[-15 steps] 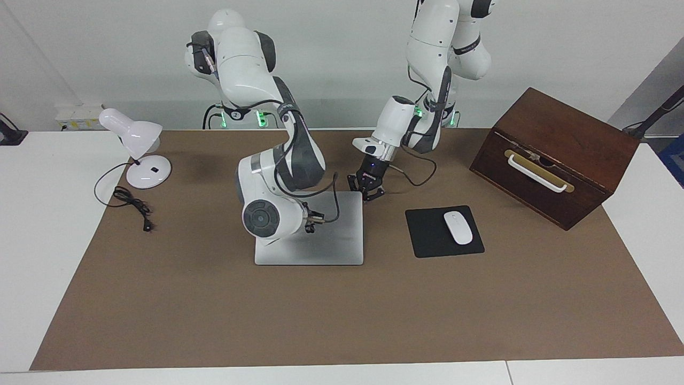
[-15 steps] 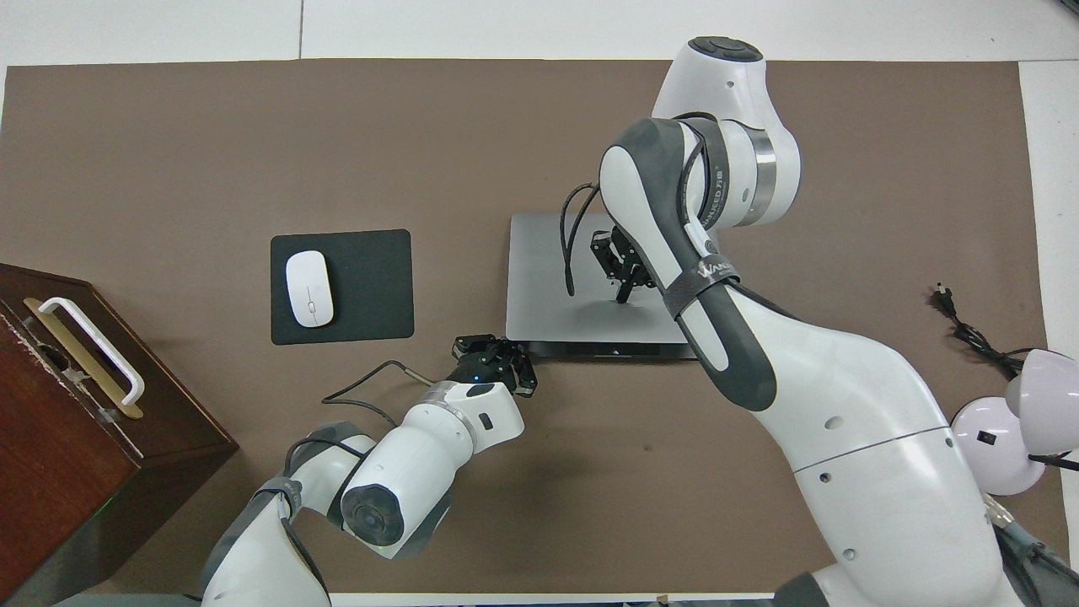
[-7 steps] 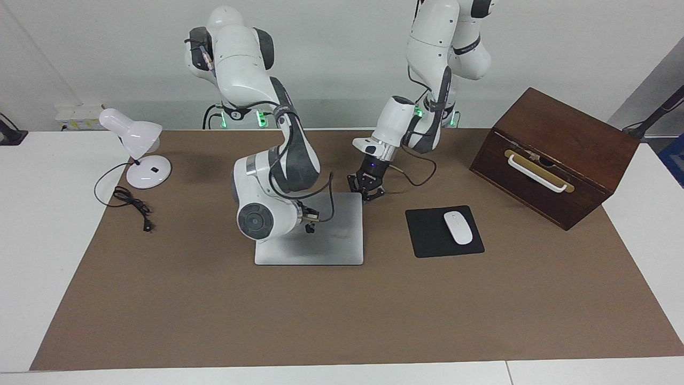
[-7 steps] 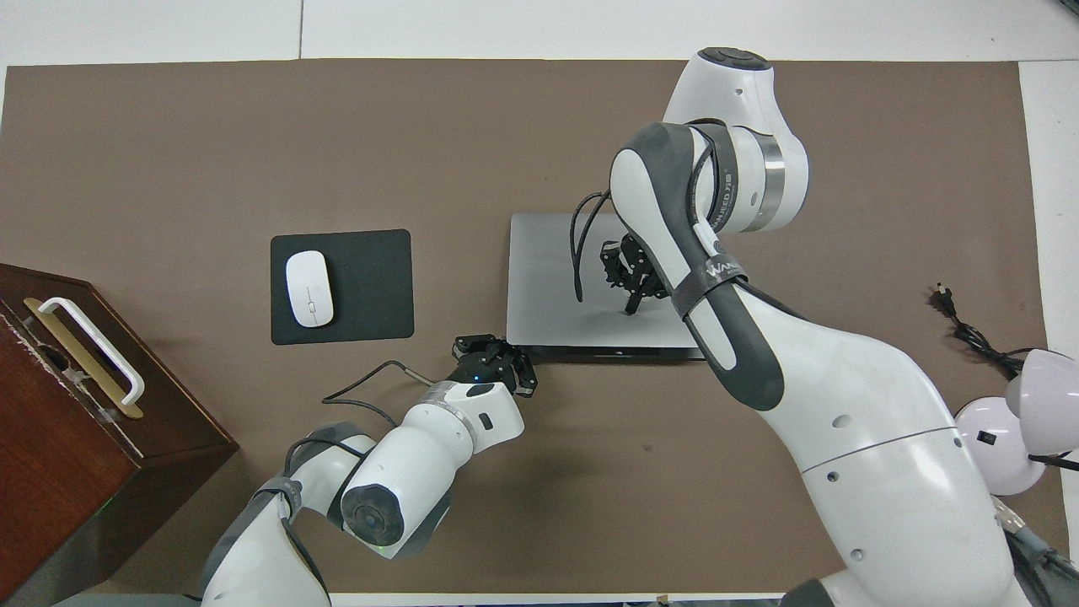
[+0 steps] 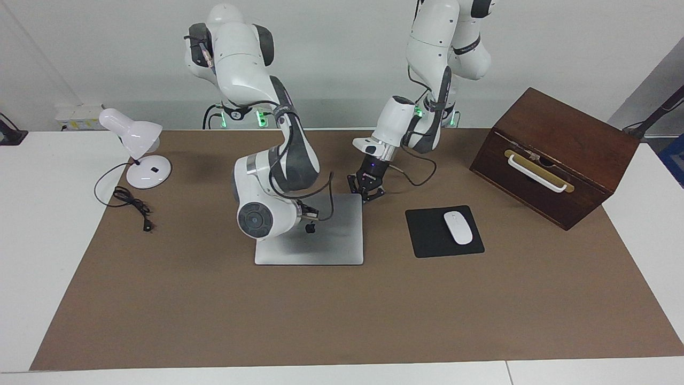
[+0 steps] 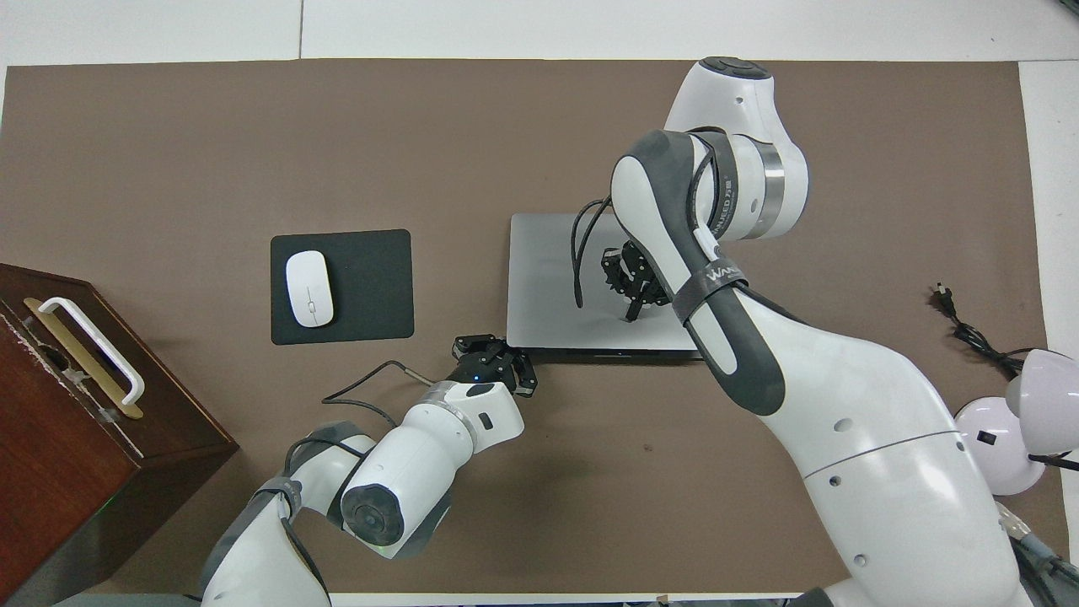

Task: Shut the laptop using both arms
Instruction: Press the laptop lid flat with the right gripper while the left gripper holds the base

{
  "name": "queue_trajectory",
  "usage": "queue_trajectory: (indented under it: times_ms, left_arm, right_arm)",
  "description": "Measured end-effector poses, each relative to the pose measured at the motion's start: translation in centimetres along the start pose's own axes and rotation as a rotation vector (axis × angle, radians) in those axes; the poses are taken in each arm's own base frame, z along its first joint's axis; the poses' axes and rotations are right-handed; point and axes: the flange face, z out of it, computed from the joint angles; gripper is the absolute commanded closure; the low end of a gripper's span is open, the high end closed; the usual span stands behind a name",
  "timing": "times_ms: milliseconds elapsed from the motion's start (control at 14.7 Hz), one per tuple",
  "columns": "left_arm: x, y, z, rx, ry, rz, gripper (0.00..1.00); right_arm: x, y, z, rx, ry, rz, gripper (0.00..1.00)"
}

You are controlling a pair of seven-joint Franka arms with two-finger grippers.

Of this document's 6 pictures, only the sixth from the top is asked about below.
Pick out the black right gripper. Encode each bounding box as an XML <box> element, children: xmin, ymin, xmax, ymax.
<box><xmin>600</xmin><ymin>240</ymin><xmax>673</xmax><ymax>325</ymax></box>

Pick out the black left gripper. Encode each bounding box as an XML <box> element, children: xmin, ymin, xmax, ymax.
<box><xmin>453</xmin><ymin>334</ymin><xmax>540</xmax><ymax>400</ymax></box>

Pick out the grey laptop computer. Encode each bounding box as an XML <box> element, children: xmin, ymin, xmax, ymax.
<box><xmin>506</xmin><ymin>212</ymin><xmax>727</xmax><ymax>364</ymax></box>

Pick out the black mouse pad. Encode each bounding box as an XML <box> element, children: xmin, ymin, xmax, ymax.
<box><xmin>270</xmin><ymin>228</ymin><xmax>415</xmax><ymax>346</ymax></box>

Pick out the white computer mouse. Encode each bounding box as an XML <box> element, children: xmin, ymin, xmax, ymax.
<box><xmin>285</xmin><ymin>250</ymin><xmax>335</xmax><ymax>329</ymax></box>

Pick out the large brown table mat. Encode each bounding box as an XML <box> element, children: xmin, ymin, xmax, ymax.
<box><xmin>0</xmin><ymin>58</ymin><xmax>1063</xmax><ymax>596</ymax></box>

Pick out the white desk lamp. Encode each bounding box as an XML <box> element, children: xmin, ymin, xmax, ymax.
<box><xmin>953</xmin><ymin>348</ymin><xmax>1079</xmax><ymax>497</ymax></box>

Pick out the dark wooden box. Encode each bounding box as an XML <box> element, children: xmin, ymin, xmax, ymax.
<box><xmin>0</xmin><ymin>263</ymin><xmax>240</xmax><ymax>607</ymax></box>

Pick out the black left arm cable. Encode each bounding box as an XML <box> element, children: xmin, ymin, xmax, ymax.
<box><xmin>278</xmin><ymin>360</ymin><xmax>441</xmax><ymax>583</ymax></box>

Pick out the black lamp power cable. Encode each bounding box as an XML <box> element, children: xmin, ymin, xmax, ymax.
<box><xmin>932</xmin><ymin>284</ymin><xmax>1026</xmax><ymax>379</ymax></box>

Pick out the white box handle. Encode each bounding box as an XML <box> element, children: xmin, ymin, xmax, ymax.
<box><xmin>38</xmin><ymin>297</ymin><xmax>147</xmax><ymax>407</ymax></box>

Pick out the gold handle plate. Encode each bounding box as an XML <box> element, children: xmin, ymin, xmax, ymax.
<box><xmin>23</xmin><ymin>297</ymin><xmax>145</xmax><ymax>420</ymax></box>

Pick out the grey arm base cable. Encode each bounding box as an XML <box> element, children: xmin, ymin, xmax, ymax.
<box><xmin>995</xmin><ymin>502</ymin><xmax>1079</xmax><ymax>607</ymax></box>

